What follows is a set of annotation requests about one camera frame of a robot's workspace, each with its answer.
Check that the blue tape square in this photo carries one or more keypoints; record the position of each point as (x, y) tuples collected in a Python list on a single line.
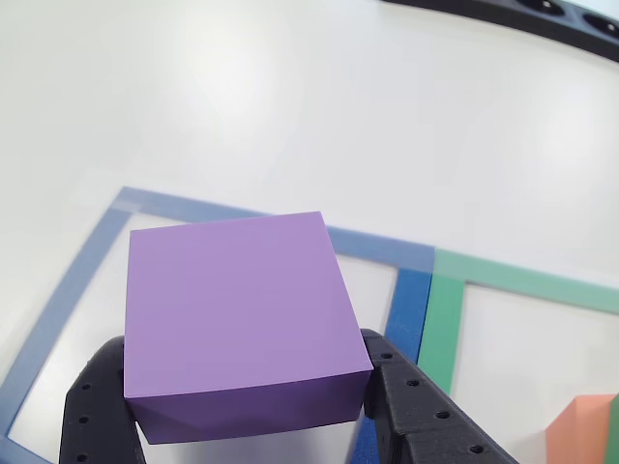
[(72, 290)]

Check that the orange block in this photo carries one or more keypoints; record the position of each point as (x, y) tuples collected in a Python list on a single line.
[(575, 430)]

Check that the green block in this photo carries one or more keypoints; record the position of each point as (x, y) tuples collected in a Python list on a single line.
[(614, 430)]

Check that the large purple block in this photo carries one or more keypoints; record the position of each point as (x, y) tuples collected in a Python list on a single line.
[(242, 309)]

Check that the green tape square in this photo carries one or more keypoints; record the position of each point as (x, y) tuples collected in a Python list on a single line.
[(445, 314)]

